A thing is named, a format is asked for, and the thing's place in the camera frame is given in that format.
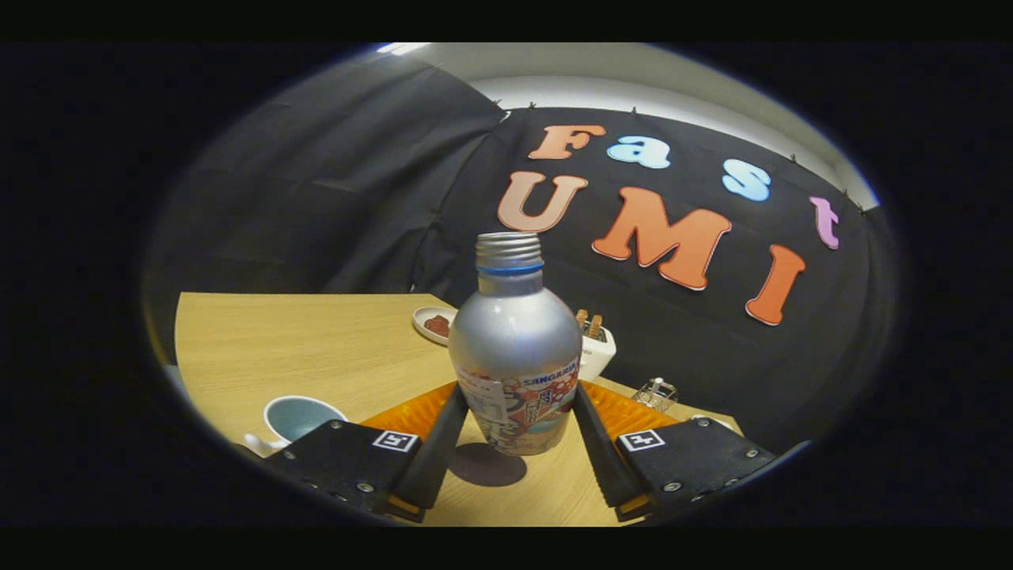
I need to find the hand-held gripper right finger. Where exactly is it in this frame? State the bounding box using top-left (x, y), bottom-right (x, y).
top-left (571, 382), bottom-right (780, 522)

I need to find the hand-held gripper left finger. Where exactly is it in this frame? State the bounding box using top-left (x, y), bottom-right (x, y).
top-left (265, 382), bottom-right (470, 523)

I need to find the brown round coaster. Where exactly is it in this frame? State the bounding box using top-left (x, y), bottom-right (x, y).
top-left (447, 442), bottom-right (529, 488)

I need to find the silver juice bottle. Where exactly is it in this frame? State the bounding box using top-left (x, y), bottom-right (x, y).
top-left (448, 232), bottom-right (584, 457)

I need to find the white cup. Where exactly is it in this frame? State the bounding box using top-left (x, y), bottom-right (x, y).
top-left (243, 395), bottom-right (349, 458)

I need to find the white cylindrical holder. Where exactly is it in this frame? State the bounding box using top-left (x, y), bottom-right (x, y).
top-left (578, 321), bottom-right (617, 382)

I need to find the white plate with red food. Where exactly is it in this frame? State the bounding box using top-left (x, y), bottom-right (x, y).
top-left (412, 306), bottom-right (458, 347)

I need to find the wooden table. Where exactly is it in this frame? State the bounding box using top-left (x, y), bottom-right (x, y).
top-left (174, 292), bottom-right (745, 527)

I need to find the metal wire holder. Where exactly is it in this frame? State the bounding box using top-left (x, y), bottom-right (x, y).
top-left (633, 378), bottom-right (680, 414)

